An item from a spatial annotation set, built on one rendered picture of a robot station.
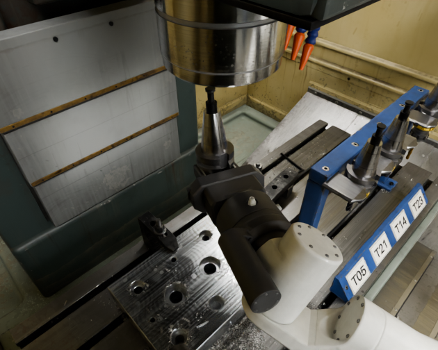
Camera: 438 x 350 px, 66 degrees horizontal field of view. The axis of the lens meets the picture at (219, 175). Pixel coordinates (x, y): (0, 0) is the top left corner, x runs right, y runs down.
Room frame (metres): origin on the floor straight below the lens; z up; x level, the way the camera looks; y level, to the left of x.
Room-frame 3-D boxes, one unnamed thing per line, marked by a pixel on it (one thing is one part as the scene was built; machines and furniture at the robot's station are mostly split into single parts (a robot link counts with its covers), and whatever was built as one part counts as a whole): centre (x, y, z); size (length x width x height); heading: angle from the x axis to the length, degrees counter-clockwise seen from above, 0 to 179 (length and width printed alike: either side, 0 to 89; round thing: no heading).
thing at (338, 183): (0.44, -0.24, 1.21); 0.07 x 0.05 x 0.01; 44
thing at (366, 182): (0.48, -0.28, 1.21); 0.06 x 0.06 x 0.03
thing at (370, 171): (0.48, -0.28, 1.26); 0.04 x 0.04 x 0.07
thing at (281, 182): (0.67, -0.14, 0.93); 0.26 x 0.05 x 0.06; 139
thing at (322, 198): (0.48, -0.20, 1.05); 0.10 x 0.05 x 0.30; 44
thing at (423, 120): (0.67, -0.48, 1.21); 0.07 x 0.05 x 0.01; 44
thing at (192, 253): (0.38, 0.06, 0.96); 0.29 x 0.23 x 0.05; 134
